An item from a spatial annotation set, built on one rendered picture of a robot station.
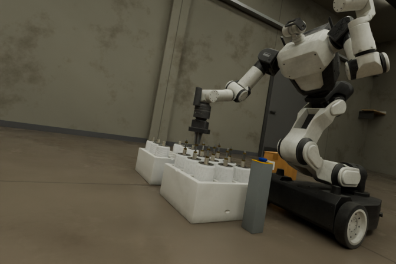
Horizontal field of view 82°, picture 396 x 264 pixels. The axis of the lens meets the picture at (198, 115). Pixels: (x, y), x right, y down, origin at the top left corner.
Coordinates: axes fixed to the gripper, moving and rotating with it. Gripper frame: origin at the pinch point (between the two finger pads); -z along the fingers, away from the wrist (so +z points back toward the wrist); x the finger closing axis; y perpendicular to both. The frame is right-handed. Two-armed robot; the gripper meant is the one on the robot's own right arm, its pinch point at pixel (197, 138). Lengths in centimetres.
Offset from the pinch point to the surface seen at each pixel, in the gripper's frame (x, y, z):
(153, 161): -36.3, 11.6, -20.9
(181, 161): -8.7, 1.4, -14.6
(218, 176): 15.6, -0.3, -16.4
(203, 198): 15.1, -12.7, -25.2
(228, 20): -138, 293, 226
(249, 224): 34.1, -1.5, -32.9
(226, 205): 22.0, -0.8, -28.5
